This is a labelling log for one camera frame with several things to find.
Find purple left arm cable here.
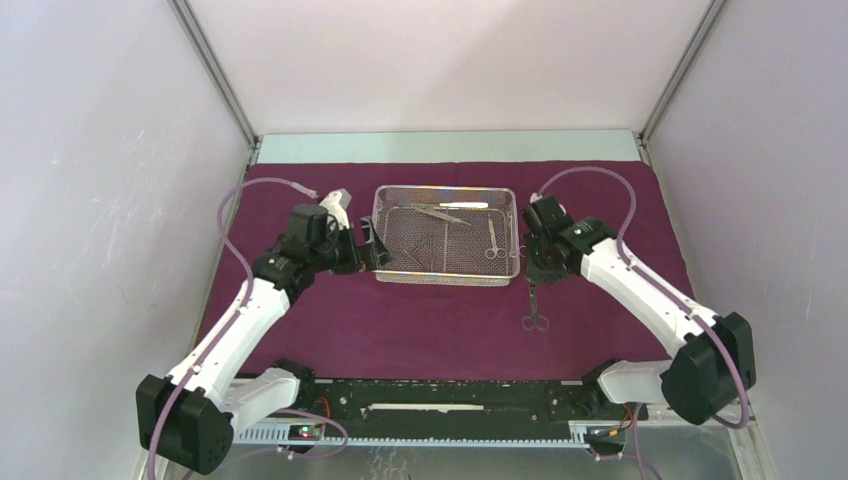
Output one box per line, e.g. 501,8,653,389
146,176,350,480

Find maroon surgical wrap cloth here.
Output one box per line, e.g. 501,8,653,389
230,161,692,380

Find steel instrument tray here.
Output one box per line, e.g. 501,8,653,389
373,185,520,287

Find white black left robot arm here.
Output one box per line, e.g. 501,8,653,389
136,206,390,479

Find right corner aluminium post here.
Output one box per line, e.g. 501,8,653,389
639,0,730,146

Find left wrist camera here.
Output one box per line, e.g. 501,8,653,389
285,189,352,246

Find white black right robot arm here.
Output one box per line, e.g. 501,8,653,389
523,210,756,429

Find steel tweezers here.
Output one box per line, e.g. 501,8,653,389
402,235,433,271
411,206,470,226

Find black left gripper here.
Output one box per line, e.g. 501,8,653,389
310,216,394,275

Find aluminium frame rail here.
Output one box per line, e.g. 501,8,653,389
153,377,757,427

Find grey cable duct strip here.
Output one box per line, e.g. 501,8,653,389
234,422,589,448

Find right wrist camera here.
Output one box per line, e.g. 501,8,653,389
522,194,575,237

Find left corner aluminium post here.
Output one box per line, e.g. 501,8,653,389
167,0,259,149

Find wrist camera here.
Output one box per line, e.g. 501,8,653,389
285,189,352,246
522,194,575,237

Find corner aluminium post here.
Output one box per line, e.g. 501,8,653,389
167,0,259,149
639,0,730,146

